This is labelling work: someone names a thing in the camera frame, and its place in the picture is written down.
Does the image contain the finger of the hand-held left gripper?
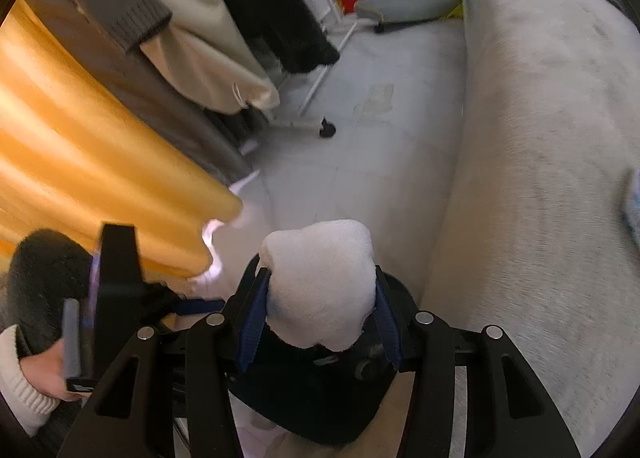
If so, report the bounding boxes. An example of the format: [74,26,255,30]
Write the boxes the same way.
[177,299,223,315]

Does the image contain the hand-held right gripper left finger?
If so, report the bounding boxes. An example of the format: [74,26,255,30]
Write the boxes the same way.
[57,265,273,458]

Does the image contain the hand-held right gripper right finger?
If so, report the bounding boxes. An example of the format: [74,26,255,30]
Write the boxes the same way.
[372,265,583,458]

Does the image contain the dark plastic trash bin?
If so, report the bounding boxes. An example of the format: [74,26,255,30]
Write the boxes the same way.
[227,258,421,446]

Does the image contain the person's left forearm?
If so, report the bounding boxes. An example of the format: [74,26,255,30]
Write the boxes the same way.
[0,323,61,436]

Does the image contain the person's left hand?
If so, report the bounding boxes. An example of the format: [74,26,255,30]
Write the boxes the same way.
[20,338,86,404]

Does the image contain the yellow curtain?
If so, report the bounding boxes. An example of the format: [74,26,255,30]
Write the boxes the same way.
[0,0,244,284]

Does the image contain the clothes on garment rack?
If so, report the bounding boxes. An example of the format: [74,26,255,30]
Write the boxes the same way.
[42,0,256,184]

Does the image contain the bed with grey sheet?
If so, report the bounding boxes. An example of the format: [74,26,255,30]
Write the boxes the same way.
[417,0,640,456]

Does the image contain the cream coat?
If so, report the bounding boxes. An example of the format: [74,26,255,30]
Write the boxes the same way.
[107,0,281,116]

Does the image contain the black fuzzy garment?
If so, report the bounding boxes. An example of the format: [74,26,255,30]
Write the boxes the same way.
[192,0,341,75]

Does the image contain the grey cushioned rolling stool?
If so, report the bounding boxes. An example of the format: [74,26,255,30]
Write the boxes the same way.
[354,0,461,35]

